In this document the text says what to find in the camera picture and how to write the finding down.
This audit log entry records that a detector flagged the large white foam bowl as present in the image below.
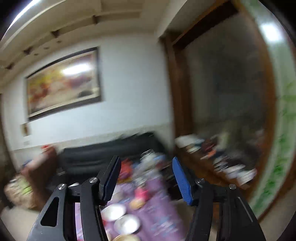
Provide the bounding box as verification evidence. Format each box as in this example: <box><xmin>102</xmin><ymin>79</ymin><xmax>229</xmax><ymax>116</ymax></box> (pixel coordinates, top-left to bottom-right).
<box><xmin>101</xmin><ymin>203</ymin><xmax>126</xmax><ymax>222</ymax></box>

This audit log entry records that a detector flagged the cream plastic bowl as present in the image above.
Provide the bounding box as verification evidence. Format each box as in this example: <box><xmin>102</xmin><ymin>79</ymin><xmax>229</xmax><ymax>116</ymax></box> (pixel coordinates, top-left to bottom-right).
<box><xmin>112</xmin><ymin>234</ymin><xmax>140</xmax><ymax>241</ymax></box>

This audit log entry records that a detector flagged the small white foam bowl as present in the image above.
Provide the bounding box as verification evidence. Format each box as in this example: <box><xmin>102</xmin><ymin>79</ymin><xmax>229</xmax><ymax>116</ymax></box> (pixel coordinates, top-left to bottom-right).
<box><xmin>114</xmin><ymin>214</ymin><xmax>140</xmax><ymax>235</ymax></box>

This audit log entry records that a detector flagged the brown armchair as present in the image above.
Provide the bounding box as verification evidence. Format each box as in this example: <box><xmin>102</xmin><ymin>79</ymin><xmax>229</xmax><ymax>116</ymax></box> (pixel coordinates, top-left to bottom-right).
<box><xmin>21</xmin><ymin>146</ymin><xmax>58</xmax><ymax>211</ymax></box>

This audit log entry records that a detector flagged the wooden sideboard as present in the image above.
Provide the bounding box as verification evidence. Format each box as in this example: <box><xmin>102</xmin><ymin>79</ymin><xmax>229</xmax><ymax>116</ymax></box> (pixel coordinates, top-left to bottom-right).
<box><xmin>175</xmin><ymin>134</ymin><xmax>265</xmax><ymax>200</ymax></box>

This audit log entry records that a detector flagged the black leather sofa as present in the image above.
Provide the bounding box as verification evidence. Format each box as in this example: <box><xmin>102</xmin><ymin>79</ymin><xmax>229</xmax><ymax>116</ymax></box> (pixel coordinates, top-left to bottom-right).
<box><xmin>46</xmin><ymin>132</ymin><xmax>168</xmax><ymax>192</ymax></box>

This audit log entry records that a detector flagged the purple floral tablecloth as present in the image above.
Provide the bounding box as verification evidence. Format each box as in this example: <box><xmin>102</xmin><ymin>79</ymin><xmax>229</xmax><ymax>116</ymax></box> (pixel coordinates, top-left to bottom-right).
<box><xmin>75</xmin><ymin>176</ymin><xmax>188</xmax><ymax>241</ymax></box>

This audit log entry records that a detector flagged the framed wall painting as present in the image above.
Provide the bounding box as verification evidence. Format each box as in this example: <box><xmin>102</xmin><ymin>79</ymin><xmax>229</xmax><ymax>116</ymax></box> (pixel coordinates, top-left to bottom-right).
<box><xmin>26</xmin><ymin>47</ymin><xmax>102</xmax><ymax>121</ymax></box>

